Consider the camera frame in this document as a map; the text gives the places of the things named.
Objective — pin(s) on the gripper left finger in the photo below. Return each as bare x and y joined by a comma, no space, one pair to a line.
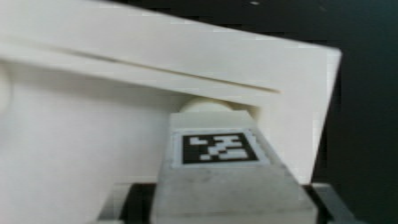
127,207

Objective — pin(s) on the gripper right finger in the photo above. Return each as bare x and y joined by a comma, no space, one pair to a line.
335,213

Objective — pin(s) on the white square table top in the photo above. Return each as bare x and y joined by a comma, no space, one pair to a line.
104,66

